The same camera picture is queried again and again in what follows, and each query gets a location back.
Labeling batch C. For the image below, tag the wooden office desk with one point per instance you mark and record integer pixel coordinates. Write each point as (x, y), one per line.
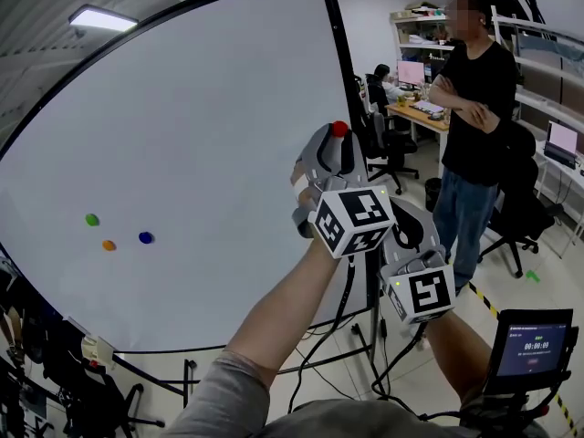
(422, 117)

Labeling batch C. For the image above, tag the black display mount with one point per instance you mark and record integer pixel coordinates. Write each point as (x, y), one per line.
(502, 415)

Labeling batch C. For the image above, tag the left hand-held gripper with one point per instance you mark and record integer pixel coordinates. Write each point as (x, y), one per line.
(356, 217)

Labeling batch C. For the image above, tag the pink screen laptop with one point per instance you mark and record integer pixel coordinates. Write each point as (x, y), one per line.
(562, 142)

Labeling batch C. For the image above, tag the beige plastic box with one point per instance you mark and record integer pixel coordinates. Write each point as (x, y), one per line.
(98, 347)

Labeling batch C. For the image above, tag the person's left hand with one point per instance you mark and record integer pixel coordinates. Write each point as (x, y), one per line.
(299, 174)

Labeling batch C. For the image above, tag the black trash bin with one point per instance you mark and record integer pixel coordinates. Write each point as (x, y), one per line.
(433, 194)

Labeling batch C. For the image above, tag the orange round magnet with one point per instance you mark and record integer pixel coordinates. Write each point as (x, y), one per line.
(108, 245)

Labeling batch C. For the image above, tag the round smoke detector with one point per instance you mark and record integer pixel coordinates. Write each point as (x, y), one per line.
(80, 32)

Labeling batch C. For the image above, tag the person's grey shirt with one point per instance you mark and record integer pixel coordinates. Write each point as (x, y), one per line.
(228, 404)

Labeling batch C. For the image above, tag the blue round magnet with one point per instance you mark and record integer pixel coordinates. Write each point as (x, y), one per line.
(145, 237)

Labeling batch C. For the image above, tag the black office chair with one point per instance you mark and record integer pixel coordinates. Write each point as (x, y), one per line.
(520, 190)
(388, 144)
(91, 381)

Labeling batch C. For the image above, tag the white storage shelf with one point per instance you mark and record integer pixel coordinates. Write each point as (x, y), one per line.
(420, 39)

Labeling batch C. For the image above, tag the pink screen monitor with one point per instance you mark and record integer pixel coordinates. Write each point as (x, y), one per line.
(410, 72)

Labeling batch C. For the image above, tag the black whiteboard stand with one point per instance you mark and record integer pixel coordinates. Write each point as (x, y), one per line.
(374, 336)

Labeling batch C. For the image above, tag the white side table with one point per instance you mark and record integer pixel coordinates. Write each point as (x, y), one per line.
(561, 176)

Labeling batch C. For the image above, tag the black timer display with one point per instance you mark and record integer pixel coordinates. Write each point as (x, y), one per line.
(529, 345)

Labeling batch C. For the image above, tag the green floor tape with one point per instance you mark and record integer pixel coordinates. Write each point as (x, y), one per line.
(533, 275)

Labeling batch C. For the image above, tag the person's left forearm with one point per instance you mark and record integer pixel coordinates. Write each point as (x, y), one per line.
(283, 313)

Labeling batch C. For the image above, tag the dark computer monitor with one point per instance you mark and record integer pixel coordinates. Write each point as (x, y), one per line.
(435, 69)

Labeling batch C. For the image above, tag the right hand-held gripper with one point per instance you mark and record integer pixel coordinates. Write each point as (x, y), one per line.
(424, 290)

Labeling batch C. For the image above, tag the ceiling light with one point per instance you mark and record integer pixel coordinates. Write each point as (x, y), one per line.
(102, 18)

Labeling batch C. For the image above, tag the white whiteboard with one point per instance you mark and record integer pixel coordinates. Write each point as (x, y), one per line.
(182, 153)

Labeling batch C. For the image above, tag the green round magnet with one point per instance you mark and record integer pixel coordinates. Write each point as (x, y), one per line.
(92, 219)

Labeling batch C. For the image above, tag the person's right forearm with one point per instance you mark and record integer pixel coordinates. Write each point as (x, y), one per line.
(456, 358)

